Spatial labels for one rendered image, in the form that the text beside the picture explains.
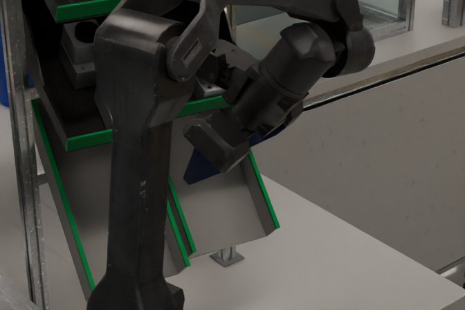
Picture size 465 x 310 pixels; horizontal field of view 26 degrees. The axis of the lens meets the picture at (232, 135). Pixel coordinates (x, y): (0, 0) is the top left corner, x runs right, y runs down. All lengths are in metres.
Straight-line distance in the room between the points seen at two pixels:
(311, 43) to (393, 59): 1.41
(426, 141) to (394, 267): 1.04
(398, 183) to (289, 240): 0.97
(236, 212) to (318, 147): 0.93
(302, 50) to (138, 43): 0.23
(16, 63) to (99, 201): 0.22
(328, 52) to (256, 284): 0.60
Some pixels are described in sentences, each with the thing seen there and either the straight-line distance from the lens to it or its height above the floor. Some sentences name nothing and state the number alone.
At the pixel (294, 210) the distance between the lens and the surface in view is 1.72.
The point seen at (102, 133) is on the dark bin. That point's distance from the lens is 1.19.
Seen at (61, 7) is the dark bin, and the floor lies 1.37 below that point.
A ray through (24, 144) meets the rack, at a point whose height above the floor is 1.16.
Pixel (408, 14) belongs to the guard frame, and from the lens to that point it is 2.56.
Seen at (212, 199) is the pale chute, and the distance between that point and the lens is 1.39.
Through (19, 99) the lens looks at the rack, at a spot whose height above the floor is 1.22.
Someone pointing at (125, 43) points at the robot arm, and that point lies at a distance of 0.80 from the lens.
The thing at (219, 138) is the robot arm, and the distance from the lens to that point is 0.99.
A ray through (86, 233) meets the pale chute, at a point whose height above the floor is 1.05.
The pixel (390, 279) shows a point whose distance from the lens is 1.56.
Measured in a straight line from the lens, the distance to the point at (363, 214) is 2.52.
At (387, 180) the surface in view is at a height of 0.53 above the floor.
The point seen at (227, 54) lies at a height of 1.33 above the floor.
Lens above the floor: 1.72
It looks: 26 degrees down
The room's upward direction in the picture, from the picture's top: straight up
